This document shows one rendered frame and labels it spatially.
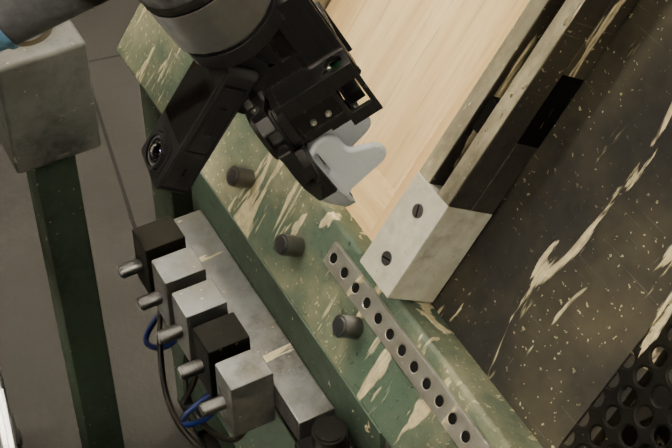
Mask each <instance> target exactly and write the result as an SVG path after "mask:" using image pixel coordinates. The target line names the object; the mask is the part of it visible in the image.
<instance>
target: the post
mask: <svg viewBox="0 0 672 448"><path fill-rule="evenodd" d="M26 174H27V179H28V184H29V189H30V194H31V199H32V204H33V209H34V214H35V218H36V223H37V228H38V233H39V238H40V243H41V248H42V253H43V258H44V263H45V268H46V272H47V277H48V282H49V287H50V292H51V297H52V302H53V307H54V312H55V317H56V322H57V326H58V331H59V336H60V341H61V346H62V351H63V356H64V361H65V366H66V371H67V376H68V380H69V385H70V390H71V395H72V400H73V405H74V410H75V415H76V420H77V425H78V430H79V435H80V439H81V444H82V448H125V445H124V440H123V434H122V428H121V422H120V416H119V410H118V404H117V398H116V392H115V386H114V380H113V375H112V369H111V363H110V357H109V351H108V345H107V339H106V333H105V327H104V321H103V316H102V310H101V304H100V298H99V292H98V286H97V280H96V274H95V268H94V262H93V256H92V251H91V245H90V239H89V233H88V227H87V221H86V215H85V209H84V203H83V197H82V192H81V186H80V180H79V174H78V168H77V162H76V156H75V155H73V156H70V157H67V158H65V159H62V160H59V161H56V162H53V163H50V164H47V165H44V166H41V167H38V168H35V169H32V170H29V171H26Z"/></svg>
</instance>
